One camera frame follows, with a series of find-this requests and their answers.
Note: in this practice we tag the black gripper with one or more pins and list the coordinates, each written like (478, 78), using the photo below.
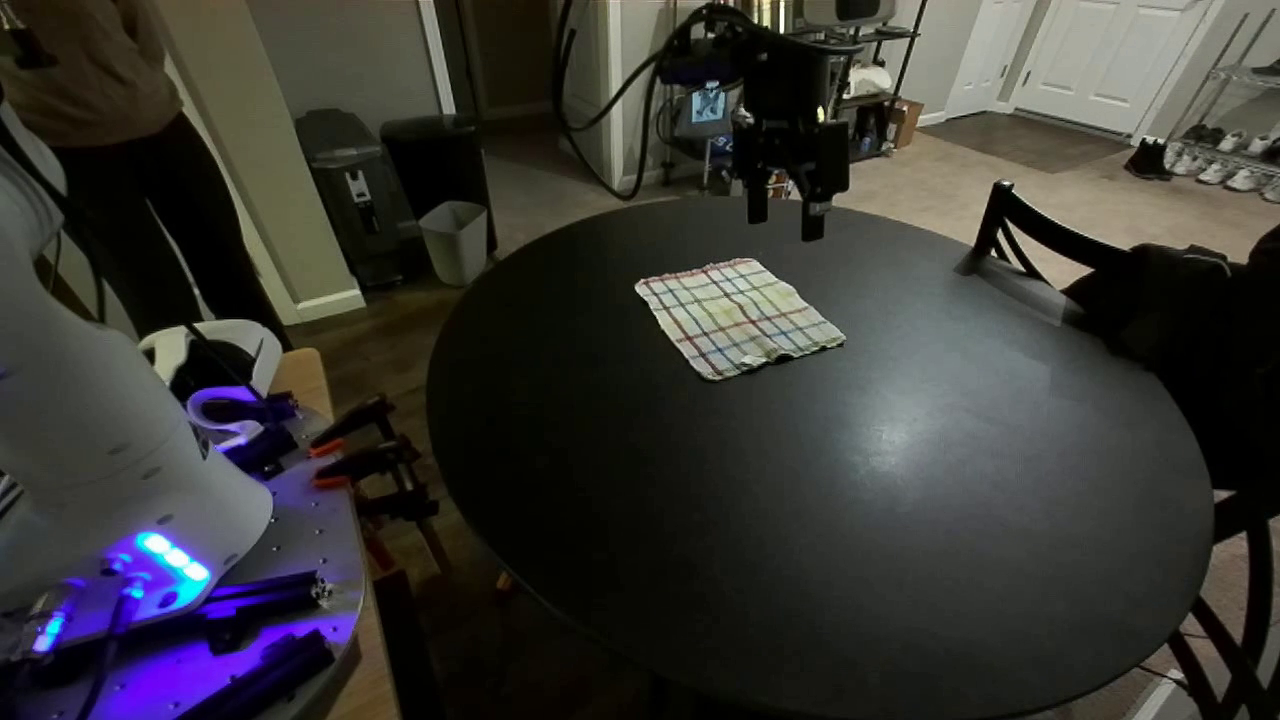
(794, 149)

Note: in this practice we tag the plaid checkered dish cloth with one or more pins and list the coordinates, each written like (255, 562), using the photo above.
(736, 319)

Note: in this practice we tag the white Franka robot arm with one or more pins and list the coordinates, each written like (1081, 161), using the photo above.
(82, 425)

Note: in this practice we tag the blue white printed sign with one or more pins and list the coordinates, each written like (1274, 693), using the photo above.
(714, 105)

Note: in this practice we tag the small cardboard box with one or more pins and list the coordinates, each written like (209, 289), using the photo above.
(907, 123)

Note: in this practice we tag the black metal shelf rack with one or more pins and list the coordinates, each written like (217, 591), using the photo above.
(886, 83)

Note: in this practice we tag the black wooden chair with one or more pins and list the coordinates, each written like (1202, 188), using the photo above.
(994, 220)
(1260, 574)

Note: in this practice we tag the brown door mat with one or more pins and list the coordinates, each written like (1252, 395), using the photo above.
(1025, 142)

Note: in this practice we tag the white narrow door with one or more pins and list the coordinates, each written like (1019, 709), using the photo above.
(994, 52)

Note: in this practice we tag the round black table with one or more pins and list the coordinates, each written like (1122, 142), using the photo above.
(827, 535)

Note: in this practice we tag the small white waste basket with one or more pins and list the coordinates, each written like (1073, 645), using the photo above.
(458, 242)

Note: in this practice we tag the black open bin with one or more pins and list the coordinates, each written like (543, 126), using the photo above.
(435, 161)

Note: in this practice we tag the white panelled door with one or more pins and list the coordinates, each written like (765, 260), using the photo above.
(1114, 52)

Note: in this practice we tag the black boots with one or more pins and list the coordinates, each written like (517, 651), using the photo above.
(1144, 161)

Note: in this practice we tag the metal shoe rack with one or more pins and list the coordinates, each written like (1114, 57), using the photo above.
(1233, 147)

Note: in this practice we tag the black orange bar clamp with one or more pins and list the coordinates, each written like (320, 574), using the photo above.
(366, 461)
(398, 505)
(354, 423)

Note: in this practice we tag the wooden robot stand top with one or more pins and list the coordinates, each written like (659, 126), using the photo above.
(310, 382)

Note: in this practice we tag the grey perforated mounting plate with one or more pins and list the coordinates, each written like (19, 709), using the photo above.
(302, 535)

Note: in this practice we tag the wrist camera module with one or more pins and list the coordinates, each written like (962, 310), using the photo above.
(784, 83)

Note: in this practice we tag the black metal bracket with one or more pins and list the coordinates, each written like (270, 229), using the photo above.
(264, 597)
(264, 674)

